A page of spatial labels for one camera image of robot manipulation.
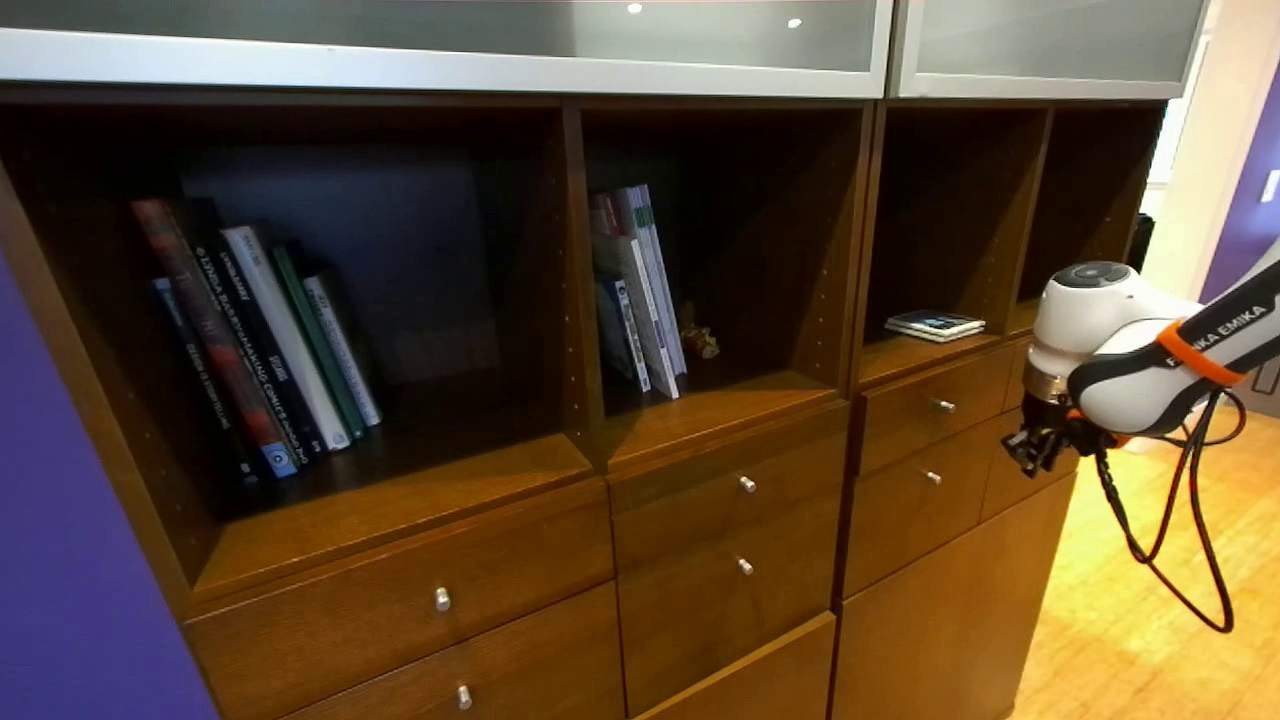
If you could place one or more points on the small flat book on shelf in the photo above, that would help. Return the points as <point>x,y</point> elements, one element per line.
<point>932,327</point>

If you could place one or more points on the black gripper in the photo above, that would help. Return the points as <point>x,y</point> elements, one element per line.
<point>1040,434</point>

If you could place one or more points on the row of books shelf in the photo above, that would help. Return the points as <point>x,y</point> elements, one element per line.
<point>259,337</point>
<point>632,269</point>

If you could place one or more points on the row of books left shelf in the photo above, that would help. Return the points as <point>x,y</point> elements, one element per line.
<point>259,337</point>

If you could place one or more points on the brown wooden cabinet unit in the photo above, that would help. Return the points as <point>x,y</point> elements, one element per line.
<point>821,526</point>

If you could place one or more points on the frosted glass upper cabinet door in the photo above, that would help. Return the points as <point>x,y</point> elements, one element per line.
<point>829,48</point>

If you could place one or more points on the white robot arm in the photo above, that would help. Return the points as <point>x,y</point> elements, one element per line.
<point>1117,358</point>

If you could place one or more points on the row of books middle shelf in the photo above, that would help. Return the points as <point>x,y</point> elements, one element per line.
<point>632,269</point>

